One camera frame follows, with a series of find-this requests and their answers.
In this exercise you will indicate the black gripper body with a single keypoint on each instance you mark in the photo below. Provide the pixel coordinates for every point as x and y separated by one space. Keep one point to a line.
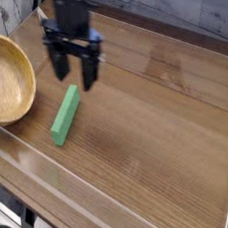
69 32

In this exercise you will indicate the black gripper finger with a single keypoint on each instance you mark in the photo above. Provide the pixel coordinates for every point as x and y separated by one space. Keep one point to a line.
90 66
59 60

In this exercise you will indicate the green rectangular stick block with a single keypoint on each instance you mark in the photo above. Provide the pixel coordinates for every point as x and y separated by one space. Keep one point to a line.
65 115

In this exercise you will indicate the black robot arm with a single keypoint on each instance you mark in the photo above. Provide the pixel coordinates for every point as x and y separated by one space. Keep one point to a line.
70 33

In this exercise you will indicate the wooden bowl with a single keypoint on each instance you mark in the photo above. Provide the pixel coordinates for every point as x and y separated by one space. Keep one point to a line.
17 82

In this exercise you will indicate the clear acrylic tray wall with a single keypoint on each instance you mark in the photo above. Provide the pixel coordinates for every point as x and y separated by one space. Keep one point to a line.
149 144

